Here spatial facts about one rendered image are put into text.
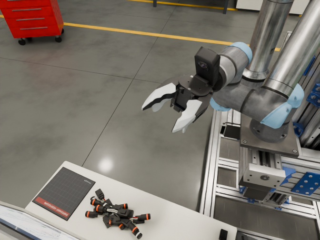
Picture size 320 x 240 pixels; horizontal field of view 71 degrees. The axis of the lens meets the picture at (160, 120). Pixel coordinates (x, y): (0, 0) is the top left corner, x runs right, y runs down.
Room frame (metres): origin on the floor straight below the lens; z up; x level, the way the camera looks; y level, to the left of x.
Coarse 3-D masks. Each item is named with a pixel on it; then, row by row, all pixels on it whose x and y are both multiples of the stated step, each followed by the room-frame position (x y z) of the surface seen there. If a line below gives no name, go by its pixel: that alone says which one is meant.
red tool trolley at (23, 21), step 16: (0, 0) 3.37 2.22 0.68; (16, 0) 3.40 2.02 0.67; (32, 0) 3.44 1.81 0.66; (48, 0) 3.48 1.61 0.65; (16, 16) 3.39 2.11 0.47; (32, 16) 3.43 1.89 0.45; (48, 16) 3.47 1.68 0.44; (16, 32) 3.37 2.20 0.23; (32, 32) 3.41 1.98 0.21; (48, 32) 3.45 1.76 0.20
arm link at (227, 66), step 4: (220, 56) 0.50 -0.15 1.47; (220, 60) 0.48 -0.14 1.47; (224, 60) 0.48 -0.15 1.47; (228, 60) 0.49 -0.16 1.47; (220, 64) 0.47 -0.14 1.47; (224, 64) 0.47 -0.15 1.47; (228, 64) 0.47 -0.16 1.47; (232, 64) 0.48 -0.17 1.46; (224, 68) 0.46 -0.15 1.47; (228, 68) 0.46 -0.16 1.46; (232, 68) 0.47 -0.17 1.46; (224, 72) 0.45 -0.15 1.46; (228, 72) 0.46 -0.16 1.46; (232, 72) 0.47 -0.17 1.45; (228, 76) 0.45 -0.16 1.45; (232, 76) 0.47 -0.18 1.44; (228, 80) 0.45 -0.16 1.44
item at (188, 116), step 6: (192, 102) 0.35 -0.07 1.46; (198, 102) 0.35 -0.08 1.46; (186, 108) 0.33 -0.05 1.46; (192, 108) 0.33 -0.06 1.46; (198, 108) 0.33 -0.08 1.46; (186, 114) 0.31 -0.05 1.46; (192, 114) 0.31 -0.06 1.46; (180, 120) 0.30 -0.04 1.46; (186, 120) 0.30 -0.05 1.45; (192, 120) 0.31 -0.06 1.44; (174, 126) 0.29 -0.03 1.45; (180, 126) 0.29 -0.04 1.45; (186, 126) 0.30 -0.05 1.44
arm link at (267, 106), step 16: (304, 16) 0.59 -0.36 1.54; (304, 32) 0.55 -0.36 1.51; (288, 48) 0.54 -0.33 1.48; (304, 48) 0.52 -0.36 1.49; (288, 64) 0.50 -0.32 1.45; (304, 64) 0.50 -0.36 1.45; (272, 80) 0.49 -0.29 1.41; (288, 80) 0.47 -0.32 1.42; (256, 96) 0.47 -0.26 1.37; (272, 96) 0.45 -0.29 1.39; (288, 96) 0.46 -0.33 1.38; (240, 112) 0.47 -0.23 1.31; (256, 112) 0.44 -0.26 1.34; (272, 112) 0.42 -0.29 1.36; (288, 112) 0.42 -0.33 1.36
